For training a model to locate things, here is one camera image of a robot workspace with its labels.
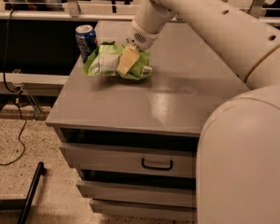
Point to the black metal leg left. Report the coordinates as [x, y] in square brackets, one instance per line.
[39, 171]

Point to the grey drawer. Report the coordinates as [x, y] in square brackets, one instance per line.
[137, 194]
[127, 159]
[143, 210]

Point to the blue pepsi can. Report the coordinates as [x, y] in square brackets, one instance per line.
[86, 40]

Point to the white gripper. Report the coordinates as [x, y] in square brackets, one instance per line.
[142, 37]

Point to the metal railing bracket left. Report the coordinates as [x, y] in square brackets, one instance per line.
[73, 8]

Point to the black drawer handle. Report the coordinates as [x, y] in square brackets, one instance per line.
[157, 166]

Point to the middle grey drawer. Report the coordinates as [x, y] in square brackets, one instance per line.
[137, 194]

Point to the bottom grey drawer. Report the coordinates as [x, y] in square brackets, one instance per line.
[143, 210]

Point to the grey drawer cabinet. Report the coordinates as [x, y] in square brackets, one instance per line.
[166, 111]

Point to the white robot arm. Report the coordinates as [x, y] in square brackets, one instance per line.
[238, 156]

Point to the green rice chip bag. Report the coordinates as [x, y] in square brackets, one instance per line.
[105, 60]

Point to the metal railing bracket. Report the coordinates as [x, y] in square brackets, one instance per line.
[255, 9]
[73, 8]

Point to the metal railing bracket right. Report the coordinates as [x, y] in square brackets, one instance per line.
[255, 9]

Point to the top grey drawer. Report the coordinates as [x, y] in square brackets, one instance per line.
[127, 159]

